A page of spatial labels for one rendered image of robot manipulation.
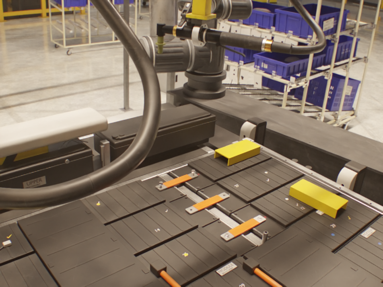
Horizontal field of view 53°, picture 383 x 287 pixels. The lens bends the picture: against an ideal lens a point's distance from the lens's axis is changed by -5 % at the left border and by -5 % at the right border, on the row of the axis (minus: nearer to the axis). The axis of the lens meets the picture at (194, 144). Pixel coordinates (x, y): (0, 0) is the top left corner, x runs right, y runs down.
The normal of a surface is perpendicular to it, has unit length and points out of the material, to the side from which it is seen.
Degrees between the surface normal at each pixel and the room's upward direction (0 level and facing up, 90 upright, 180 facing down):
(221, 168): 0
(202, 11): 90
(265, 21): 94
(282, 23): 94
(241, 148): 0
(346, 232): 0
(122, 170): 73
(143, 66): 59
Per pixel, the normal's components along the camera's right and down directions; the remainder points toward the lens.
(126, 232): 0.06, -0.90
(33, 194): 0.11, -0.32
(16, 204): 0.05, 0.30
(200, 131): 0.64, 0.37
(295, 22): -0.74, 0.32
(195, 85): -0.54, 0.34
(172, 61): 0.40, 0.50
